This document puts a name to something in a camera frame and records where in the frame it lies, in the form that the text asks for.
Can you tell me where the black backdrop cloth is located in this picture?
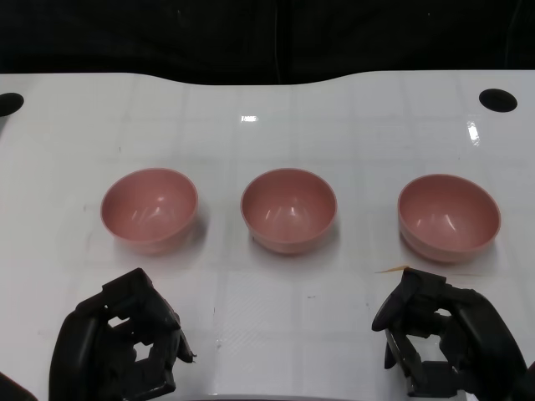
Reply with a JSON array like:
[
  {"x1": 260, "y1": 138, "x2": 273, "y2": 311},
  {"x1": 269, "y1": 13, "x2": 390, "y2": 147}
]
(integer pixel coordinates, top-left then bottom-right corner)
[{"x1": 0, "y1": 0, "x2": 535, "y2": 87}]

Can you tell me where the pink plastic bowl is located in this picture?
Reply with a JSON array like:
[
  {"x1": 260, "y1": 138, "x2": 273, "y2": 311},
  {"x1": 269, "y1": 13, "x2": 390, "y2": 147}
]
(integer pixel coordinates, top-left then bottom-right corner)
[
  {"x1": 240, "y1": 167, "x2": 338, "y2": 256},
  {"x1": 397, "y1": 173, "x2": 502, "y2": 264},
  {"x1": 99, "y1": 167, "x2": 199, "y2": 256}
]

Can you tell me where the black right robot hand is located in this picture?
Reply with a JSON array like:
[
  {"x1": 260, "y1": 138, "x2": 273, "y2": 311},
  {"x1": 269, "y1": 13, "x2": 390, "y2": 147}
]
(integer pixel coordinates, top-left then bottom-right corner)
[{"x1": 371, "y1": 269, "x2": 528, "y2": 398}]

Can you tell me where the black round table grommet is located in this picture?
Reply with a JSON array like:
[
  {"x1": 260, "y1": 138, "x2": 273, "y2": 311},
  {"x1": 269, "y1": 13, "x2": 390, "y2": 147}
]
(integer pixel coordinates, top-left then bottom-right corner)
[
  {"x1": 0, "y1": 92, "x2": 25, "y2": 118},
  {"x1": 478, "y1": 88, "x2": 518, "y2": 113}
]

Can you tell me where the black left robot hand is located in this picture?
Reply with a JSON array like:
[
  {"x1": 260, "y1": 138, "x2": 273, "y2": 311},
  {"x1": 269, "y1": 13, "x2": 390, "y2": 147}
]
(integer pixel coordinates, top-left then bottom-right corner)
[{"x1": 48, "y1": 267, "x2": 197, "y2": 401}]

